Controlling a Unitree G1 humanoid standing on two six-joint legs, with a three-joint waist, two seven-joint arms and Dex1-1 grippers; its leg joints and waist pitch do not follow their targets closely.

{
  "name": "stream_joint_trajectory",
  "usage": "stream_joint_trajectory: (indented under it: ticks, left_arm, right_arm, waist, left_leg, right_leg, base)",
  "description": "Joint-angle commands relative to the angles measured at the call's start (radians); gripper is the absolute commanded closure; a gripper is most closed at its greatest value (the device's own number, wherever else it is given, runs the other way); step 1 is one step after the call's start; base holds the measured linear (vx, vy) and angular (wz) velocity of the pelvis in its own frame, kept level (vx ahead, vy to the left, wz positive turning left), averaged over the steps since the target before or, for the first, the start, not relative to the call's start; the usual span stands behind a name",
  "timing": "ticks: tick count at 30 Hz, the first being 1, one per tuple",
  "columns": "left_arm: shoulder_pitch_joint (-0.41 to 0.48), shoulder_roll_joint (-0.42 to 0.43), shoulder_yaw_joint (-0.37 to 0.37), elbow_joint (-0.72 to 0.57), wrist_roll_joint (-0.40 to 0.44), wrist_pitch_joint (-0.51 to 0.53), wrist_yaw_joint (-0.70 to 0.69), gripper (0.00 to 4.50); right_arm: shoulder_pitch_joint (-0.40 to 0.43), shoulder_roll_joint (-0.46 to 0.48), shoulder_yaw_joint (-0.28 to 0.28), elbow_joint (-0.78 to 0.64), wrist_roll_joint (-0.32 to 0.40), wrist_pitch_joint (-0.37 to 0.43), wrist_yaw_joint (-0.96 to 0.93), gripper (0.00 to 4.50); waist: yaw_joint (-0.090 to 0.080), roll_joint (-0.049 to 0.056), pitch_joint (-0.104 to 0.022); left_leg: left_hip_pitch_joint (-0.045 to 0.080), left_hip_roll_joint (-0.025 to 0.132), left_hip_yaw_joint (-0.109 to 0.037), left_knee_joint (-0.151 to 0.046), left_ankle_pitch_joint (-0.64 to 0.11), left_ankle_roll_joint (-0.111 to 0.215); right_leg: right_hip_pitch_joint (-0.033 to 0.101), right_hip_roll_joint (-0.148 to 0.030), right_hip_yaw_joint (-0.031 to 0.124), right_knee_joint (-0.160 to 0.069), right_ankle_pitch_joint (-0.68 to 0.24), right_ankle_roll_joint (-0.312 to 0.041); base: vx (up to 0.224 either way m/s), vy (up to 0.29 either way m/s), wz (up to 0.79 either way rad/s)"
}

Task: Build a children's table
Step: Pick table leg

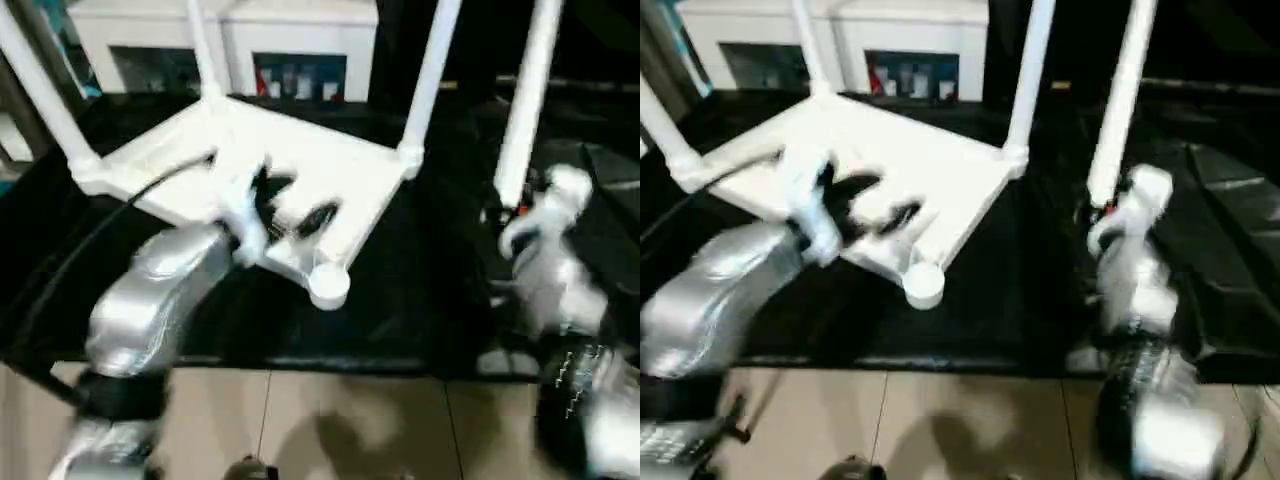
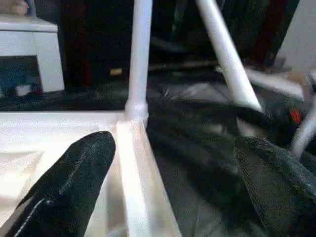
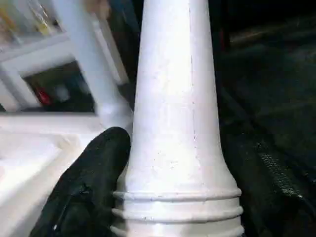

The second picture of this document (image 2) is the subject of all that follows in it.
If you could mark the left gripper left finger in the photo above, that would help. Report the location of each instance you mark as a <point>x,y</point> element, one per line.
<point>69,187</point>

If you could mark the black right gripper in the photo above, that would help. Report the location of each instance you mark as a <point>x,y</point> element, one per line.
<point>288,123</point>

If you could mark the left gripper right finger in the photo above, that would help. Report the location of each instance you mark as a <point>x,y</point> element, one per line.
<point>284,192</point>

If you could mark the white plastic table top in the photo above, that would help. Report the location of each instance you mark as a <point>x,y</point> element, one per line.
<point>74,123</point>

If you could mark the white plastic table leg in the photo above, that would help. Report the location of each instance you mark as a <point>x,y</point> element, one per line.
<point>139,49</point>
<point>227,49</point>

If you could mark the white flat board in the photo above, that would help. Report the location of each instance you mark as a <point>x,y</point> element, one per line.
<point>271,84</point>

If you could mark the black work mat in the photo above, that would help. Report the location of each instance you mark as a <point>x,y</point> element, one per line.
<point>197,160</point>

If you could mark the grey metal rod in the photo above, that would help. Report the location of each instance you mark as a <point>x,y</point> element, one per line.
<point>185,66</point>

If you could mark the white glass-door cabinet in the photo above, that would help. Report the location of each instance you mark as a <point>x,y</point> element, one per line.
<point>47,49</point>

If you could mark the pink plush toy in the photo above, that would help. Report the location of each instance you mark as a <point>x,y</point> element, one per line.
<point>17,6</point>

